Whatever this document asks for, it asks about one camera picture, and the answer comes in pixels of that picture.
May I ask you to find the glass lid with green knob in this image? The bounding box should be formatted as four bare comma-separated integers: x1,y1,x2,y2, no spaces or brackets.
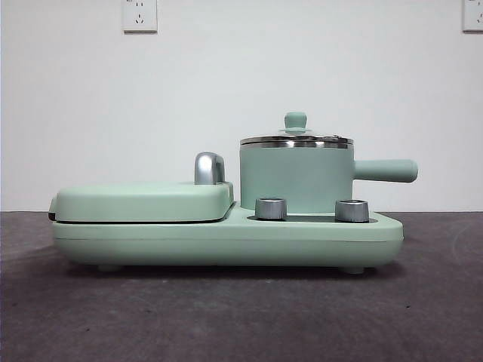
240,111,355,146

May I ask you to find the mint green griddle cover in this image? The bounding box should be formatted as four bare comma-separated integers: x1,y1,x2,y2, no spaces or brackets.
47,179,235,225

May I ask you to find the chrome griddle cover handle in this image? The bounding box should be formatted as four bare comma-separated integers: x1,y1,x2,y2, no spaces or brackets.
193,151,226,186

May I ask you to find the white wall socket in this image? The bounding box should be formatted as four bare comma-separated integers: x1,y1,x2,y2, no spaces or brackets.
122,0,158,34
461,0,483,34

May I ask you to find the silver control knob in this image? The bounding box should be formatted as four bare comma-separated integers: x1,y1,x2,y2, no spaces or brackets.
334,198,369,222
254,197,286,220

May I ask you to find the mint green steamer pot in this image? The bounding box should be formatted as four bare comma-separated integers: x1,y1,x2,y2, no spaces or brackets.
239,142,419,212

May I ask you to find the mint green breakfast machine base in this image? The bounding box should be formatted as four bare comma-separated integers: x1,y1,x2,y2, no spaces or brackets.
51,199,404,273

